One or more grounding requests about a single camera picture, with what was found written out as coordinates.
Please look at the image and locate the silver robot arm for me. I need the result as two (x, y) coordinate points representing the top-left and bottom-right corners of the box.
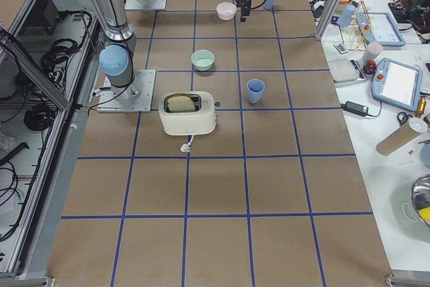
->
(91, 0), (156, 112)

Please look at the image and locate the pink bowl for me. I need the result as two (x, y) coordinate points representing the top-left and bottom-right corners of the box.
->
(216, 2), (237, 21)

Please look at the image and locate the green bowl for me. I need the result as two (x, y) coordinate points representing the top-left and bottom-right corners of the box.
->
(191, 49), (215, 71)

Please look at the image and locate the blue cup on rack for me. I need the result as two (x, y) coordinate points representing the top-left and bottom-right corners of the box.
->
(337, 5), (355, 28)

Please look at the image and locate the bread slice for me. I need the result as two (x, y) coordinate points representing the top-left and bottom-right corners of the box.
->
(167, 95), (196, 112)

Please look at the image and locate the wooden cup rack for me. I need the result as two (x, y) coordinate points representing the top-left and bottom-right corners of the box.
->
(339, 1), (374, 51)

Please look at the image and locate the cream toaster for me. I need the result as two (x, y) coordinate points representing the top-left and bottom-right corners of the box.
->
(159, 91), (216, 136)

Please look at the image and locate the kitchen scale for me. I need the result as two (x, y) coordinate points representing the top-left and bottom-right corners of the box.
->
(328, 59), (366, 87)

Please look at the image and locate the teach pendant far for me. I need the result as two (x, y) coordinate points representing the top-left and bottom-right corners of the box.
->
(355, 11), (406, 47)

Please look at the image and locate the teach pendant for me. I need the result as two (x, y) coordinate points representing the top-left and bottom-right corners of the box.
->
(371, 58), (423, 111)
(355, 11), (406, 47)

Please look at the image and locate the pink cup on table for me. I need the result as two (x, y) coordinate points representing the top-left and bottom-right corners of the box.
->
(361, 42), (384, 63)

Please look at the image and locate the red apple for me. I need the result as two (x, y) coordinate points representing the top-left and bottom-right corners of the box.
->
(363, 60), (377, 75)

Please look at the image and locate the black power adapter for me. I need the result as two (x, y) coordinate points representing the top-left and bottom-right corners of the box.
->
(341, 101), (368, 117)

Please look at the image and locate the teach pendant near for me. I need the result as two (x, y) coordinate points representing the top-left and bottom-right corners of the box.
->
(371, 58), (423, 111)

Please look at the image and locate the brass cylinder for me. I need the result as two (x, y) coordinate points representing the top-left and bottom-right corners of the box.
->
(415, 95), (427, 118)

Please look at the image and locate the cardboard tube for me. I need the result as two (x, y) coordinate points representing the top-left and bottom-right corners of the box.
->
(376, 118), (428, 156)

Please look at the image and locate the steel mixing bowl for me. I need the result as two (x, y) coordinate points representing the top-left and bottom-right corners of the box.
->
(402, 174), (429, 227)

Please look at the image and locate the toaster power cord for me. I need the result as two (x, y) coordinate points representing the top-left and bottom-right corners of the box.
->
(180, 134), (196, 153)

